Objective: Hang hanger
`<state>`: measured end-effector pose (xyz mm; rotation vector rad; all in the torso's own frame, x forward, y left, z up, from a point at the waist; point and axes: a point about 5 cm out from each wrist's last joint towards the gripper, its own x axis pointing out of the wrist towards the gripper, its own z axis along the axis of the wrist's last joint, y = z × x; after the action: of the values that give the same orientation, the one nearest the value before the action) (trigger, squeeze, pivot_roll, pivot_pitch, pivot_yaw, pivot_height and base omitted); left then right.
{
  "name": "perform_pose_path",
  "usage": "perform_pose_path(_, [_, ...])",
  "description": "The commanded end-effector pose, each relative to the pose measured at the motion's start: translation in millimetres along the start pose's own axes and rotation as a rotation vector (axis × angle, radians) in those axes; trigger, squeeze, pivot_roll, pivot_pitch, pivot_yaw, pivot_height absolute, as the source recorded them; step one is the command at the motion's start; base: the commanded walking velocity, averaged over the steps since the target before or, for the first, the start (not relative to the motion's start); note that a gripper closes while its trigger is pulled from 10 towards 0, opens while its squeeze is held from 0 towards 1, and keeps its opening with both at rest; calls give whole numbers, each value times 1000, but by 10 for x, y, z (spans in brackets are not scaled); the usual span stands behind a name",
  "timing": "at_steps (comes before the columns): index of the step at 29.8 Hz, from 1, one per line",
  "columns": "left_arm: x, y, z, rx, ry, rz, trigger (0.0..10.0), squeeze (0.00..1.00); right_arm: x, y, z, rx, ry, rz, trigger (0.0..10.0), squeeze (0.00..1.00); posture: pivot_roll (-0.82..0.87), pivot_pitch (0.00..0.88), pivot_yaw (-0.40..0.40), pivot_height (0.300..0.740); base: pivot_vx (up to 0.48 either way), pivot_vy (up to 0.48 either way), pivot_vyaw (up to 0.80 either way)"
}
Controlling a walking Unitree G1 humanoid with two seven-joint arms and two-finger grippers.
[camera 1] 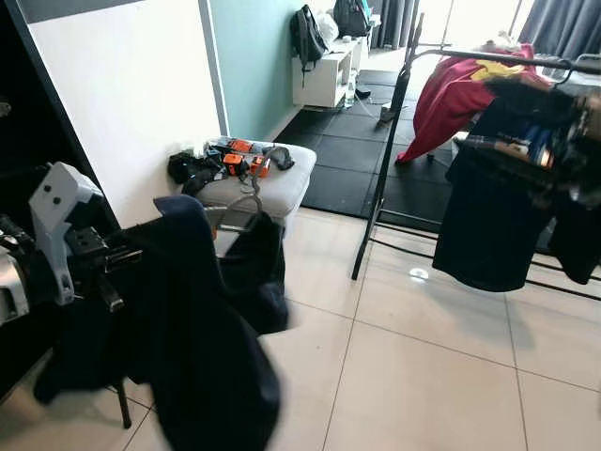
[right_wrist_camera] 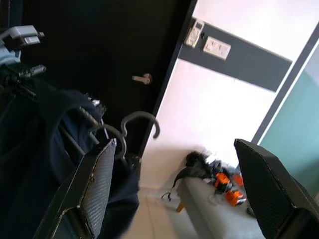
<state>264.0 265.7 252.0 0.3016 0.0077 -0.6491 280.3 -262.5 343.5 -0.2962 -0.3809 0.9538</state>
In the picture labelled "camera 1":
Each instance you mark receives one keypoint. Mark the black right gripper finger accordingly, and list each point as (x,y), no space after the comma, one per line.
(512,155)
(540,94)

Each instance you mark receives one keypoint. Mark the navy blue garment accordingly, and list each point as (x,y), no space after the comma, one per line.
(188,329)

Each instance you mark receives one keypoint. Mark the yellow cloth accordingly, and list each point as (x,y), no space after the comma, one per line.
(498,69)

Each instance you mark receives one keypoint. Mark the grey curtain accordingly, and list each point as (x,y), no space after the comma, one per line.
(396,11)
(563,26)

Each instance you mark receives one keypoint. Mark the navy printed t-shirt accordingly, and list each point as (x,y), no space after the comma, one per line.
(488,235)

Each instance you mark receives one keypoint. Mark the red blanket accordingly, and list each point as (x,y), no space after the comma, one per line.
(437,103)

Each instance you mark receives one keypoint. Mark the black clothes rack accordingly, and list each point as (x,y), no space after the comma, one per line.
(383,169)

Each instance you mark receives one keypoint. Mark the orange and black tool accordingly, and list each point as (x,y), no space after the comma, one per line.
(239,160)

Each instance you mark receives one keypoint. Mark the white cushioned ottoman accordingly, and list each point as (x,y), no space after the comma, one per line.
(282,193)

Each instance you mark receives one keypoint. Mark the white shelf unit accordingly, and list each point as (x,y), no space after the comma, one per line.
(324,85)

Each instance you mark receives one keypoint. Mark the white pillow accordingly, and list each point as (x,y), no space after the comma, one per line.
(330,28)

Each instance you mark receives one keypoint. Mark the black hanging bag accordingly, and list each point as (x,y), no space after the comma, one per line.
(308,33)

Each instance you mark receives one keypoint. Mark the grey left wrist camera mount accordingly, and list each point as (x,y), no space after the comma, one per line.
(56,202)

